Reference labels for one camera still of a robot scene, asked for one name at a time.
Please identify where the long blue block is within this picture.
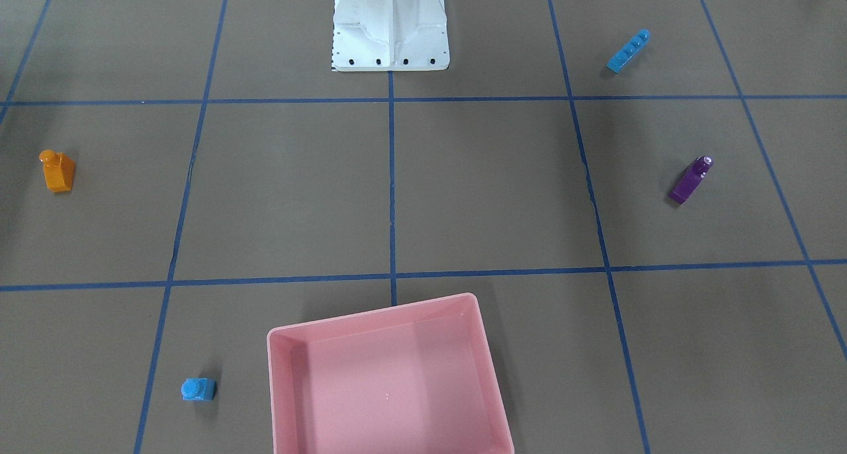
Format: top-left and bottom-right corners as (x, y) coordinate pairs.
(606, 28), (651, 74)

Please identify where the purple block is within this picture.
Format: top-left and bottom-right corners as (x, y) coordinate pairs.
(668, 156), (714, 204)

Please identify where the small blue block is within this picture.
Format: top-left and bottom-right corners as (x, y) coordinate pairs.
(180, 378), (216, 402)

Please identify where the orange block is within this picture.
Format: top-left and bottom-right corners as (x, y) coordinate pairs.
(39, 150), (76, 193)

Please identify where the pink plastic box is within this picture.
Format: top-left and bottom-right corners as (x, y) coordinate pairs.
(267, 293), (515, 453)

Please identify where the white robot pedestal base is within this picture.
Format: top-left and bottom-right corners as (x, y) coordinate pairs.
(331, 0), (451, 72)

